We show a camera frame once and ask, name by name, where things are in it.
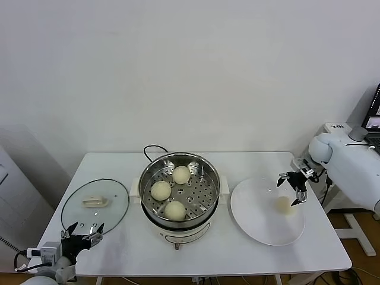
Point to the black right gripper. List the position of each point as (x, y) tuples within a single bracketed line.
[(298, 181)]

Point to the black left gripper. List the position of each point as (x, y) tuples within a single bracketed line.
[(74, 245)]

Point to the white steamed baozi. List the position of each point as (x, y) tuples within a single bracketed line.
[(283, 205), (181, 175), (161, 190), (175, 210)]

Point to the glass pot lid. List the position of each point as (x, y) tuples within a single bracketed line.
[(95, 202)]

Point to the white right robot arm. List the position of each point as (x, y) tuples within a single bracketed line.
[(350, 166)]

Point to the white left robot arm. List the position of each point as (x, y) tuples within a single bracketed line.
[(63, 267)]

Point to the stainless steel steamer basket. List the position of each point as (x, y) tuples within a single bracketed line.
[(202, 202)]

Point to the white round plate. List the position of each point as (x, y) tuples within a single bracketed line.
[(258, 213)]

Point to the white table leg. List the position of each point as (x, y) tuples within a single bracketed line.
[(99, 281), (277, 280)]

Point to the white floor appliance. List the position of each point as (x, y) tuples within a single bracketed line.
[(17, 196)]

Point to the white side desk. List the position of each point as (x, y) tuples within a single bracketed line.
[(356, 234)]

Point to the grey cylindrical speaker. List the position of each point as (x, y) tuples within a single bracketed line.
[(357, 133)]

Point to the open black laptop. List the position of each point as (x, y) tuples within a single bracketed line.
[(374, 121)]

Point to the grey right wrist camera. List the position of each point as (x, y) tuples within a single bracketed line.
[(300, 163)]

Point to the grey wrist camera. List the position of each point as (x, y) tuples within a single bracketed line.
[(300, 163), (49, 250)]

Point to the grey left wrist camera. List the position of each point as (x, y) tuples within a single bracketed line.
[(49, 250)]

